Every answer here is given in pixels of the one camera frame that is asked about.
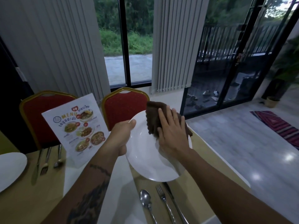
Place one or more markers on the black window frame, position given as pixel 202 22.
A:
pixel 123 39

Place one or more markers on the laminated menu card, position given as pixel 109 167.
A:
pixel 77 118

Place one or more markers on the person's right middle finger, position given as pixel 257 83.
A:
pixel 174 117

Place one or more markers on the person's left thumb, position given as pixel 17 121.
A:
pixel 129 125

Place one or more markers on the person's left hand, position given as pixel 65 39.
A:
pixel 118 138

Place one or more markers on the person's right forearm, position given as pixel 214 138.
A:
pixel 224 193

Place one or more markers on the yellow placemat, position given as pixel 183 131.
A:
pixel 28 202
pixel 200 174

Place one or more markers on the potted green plant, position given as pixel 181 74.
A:
pixel 286 65

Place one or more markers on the black outdoor railing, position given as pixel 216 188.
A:
pixel 224 41

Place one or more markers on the black and white shoe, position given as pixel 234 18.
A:
pixel 216 93

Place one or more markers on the person's right hand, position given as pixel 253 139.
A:
pixel 174 137

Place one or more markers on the striped woven rug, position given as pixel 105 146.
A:
pixel 279 125

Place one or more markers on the black-framed glass sliding door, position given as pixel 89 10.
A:
pixel 233 74

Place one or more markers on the white dinner plate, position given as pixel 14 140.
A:
pixel 10 170
pixel 144 151

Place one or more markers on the red gold-framed banquet chair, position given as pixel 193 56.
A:
pixel 123 104
pixel 37 114

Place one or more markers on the person's left forearm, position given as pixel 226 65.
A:
pixel 88 184

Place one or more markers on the grey vertical blinds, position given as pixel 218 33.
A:
pixel 175 44
pixel 53 44

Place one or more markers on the brown cleaning cloth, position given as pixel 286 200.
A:
pixel 153 116

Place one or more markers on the person's right thumb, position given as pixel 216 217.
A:
pixel 160 135

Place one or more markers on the silver spoon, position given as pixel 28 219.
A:
pixel 58 162
pixel 146 200

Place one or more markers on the silver table knife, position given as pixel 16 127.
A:
pixel 36 169
pixel 174 200

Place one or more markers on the silver fork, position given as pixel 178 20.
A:
pixel 163 198
pixel 45 164

